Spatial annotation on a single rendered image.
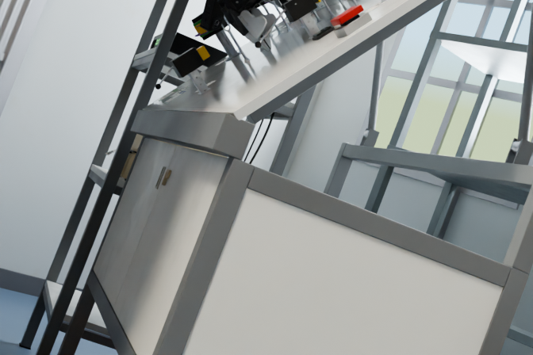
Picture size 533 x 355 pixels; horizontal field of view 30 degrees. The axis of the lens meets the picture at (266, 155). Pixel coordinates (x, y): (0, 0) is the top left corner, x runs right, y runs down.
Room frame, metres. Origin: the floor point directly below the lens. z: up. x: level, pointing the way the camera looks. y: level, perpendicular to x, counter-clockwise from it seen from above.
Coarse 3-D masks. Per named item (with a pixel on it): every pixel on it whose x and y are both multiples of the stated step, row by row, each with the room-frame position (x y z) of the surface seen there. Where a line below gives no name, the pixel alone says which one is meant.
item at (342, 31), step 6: (360, 18) 1.74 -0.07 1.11; (366, 18) 1.74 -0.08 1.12; (348, 24) 1.74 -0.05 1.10; (354, 24) 1.74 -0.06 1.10; (360, 24) 1.74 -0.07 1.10; (336, 30) 1.77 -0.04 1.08; (342, 30) 1.74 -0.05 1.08; (348, 30) 1.74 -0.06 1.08; (354, 30) 1.74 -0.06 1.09; (342, 36) 1.77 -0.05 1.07
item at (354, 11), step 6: (354, 6) 1.77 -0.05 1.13; (360, 6) 1.74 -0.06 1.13; (348, 12) 1.74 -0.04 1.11; (354, 12) 1.74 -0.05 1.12; (360, 12) 1.74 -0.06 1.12; (336, 18) 1.75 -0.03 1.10; (342, 18) 1.74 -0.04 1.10; (348, 18) 1.74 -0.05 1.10; (354, 18) 1.75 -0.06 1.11; (336, 24) 1.76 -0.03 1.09; (342, 24) 1.74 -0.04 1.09
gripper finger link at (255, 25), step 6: (246, 12) 1.99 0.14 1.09; (240, 18) 2.00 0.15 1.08; (246, 18) 2.00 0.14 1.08; (252, 18) 1.99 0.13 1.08; (258, 18) 1.98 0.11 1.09; (264, 18) 1.97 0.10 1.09; (246, 24) 2.00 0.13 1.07; (252, 24) 1.99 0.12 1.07; (258, 24) 1.98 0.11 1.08; (264, 24) 1.98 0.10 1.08; (252, 30) 2.00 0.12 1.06; (258, 30) 1.99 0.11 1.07; (246, 36) 2.00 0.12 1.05; (252, 36) 1.99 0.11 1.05; (258, 36) 1.99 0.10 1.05; (252, 42) 2.00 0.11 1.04; (264, 42) 2.01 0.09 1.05; (264, 48) 2.01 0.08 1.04
